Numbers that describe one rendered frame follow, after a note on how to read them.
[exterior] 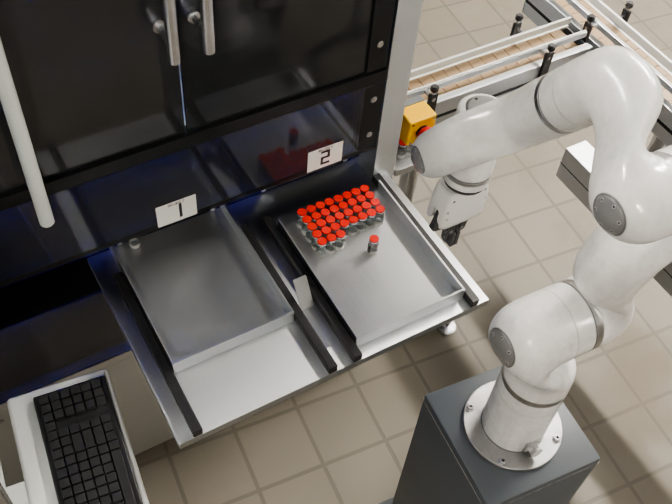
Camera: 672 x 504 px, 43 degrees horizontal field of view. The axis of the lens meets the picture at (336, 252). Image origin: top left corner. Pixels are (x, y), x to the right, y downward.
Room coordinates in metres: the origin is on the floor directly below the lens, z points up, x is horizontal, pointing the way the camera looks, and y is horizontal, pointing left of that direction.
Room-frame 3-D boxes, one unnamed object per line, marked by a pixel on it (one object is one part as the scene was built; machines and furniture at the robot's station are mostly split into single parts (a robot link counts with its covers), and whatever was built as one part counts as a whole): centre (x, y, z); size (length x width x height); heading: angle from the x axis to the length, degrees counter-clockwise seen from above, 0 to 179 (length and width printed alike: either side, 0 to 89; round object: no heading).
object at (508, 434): (0.79, -0.37, 0.95); 0.19 x 0.19 x 0.18
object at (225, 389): (1.07, 0.09, 0.87); 0.70 x 0.48 x 0.02; 125
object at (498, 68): (1.74, -0.30, 0.92); 0.69 x 0.15 x 0.16; 125
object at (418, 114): (1.46, -0.14, 0.99); 0.08 x 0.07 x 0.07; 35
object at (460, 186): (1.05, -0.21, 1.27); 0.09 x 0.08 x 0.03; 125
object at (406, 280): (1.13, -0.07, 0.90); 0.34 x 0.26 x 0.04; 34
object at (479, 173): (1.05, -0.21, 1.35); 0.09 x 0.08 x 0.13; 122
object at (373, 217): (1.20, -0.02, 0.90); 0.18 x 0.02 x 0.05; 124
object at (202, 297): (1.03, 0.27, 0.90); 0.34 x 0.26 x 0.04; 35
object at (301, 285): (0.97, 0.03, 0.91); 0.14 x 0.03 x 0.06; 34
